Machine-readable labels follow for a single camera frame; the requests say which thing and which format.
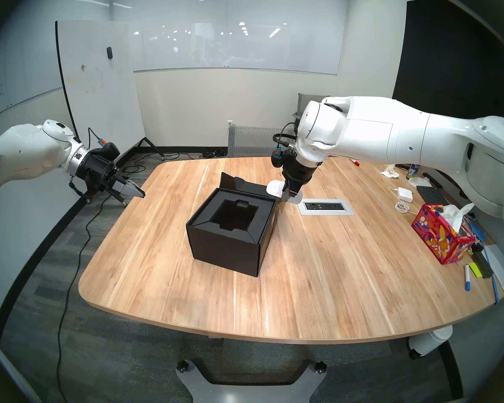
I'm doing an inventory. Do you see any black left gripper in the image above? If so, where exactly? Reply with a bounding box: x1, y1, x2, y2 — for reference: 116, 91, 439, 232
76, 149, 146, 204

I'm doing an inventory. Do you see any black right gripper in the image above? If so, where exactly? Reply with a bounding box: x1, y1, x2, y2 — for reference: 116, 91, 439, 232
280, 152, 316, 203

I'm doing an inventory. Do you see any white computer mouse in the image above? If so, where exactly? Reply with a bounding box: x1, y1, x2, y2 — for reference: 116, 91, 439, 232
266, 180, 305, 204

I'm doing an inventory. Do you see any black cardboard box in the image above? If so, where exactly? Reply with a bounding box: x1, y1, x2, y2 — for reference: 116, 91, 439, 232
186, 172, 287, 277

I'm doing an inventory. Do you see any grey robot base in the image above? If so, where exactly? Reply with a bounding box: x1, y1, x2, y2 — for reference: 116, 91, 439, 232
176, 359, 327, 403

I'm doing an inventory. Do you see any colourful red tissue box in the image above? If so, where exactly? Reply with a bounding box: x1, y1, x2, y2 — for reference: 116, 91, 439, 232
412, 204, 476, 265

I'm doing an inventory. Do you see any white tissue in box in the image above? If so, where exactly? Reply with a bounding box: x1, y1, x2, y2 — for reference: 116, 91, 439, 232
439, 201, 476, 236

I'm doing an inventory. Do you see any grey table power outlet plate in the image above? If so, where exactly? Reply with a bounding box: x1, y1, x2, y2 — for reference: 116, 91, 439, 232
298, 199, 354, 216

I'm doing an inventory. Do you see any grey ribbed mesh chair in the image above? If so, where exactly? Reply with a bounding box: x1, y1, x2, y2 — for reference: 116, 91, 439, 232
228, 123, 297, 158

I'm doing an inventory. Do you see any mobile whiteboard on stand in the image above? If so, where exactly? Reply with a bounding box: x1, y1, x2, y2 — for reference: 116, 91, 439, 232
55, 21, 166, 205

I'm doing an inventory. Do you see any grey office chair with armrests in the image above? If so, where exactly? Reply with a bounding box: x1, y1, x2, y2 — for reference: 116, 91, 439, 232
293, 93, 331, 121

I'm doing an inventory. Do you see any black keyboard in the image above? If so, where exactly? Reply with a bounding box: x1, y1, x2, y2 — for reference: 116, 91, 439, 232
416, 185, 449, 206

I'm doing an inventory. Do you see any black video sound bar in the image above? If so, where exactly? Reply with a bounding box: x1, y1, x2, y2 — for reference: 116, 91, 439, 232
428, 166, 492, 209

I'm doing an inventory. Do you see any black eraser block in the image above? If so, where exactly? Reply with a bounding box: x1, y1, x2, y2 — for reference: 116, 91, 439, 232
470, 249, 494, 279

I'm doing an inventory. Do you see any white paper sheet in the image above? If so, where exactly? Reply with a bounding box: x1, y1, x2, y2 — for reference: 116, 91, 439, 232
483, 245, 504, 293

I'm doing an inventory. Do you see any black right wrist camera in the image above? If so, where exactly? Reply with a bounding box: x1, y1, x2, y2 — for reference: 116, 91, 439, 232
271, 145, 297, 169

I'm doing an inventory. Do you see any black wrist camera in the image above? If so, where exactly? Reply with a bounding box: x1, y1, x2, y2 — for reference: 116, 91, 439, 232
271, 145, 297, 169
94, 142, 121, 161

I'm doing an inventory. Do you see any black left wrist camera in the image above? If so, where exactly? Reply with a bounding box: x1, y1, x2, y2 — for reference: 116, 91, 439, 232
94, 142, 121, 161

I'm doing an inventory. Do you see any black left wrist cable loop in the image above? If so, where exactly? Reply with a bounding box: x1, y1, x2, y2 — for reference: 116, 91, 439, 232
69, 176, 94, 204

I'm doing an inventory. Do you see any white adapter cable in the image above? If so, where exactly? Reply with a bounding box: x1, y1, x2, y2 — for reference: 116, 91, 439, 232
388, 187, 416, 215

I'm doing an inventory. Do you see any wall whiteboard with writing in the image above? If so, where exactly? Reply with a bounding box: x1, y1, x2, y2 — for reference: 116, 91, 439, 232
0, 41, 63, 123

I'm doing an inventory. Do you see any glass wall board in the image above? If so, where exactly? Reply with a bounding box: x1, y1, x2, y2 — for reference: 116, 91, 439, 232
128, 20, 345, 75

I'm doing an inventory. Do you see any large black wall screen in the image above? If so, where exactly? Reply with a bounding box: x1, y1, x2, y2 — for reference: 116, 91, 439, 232
391, 0, 504, 128

